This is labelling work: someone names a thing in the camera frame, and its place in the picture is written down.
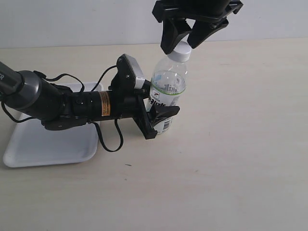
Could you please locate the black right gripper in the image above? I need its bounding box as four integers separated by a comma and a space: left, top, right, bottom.
152, 0, 244, 54

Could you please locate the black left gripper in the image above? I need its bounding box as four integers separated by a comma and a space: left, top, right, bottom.
92, 80, 180, 140

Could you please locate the white bottle cap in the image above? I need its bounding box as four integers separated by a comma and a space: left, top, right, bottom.
167, 41, 192, 63

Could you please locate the black camera cable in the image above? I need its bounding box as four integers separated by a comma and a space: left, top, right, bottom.
0, 66, 124, 153

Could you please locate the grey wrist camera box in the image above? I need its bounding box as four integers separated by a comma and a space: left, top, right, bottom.
108, 53, 145, 92

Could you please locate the white rectangular tray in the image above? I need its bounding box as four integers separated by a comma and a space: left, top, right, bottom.
2, 82, 104, 168

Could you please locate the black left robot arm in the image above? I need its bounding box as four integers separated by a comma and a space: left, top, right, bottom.
0, 55, 180, 139

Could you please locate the clear plastic drink bottle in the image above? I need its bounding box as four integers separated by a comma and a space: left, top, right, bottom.
146, 54, 189, 135

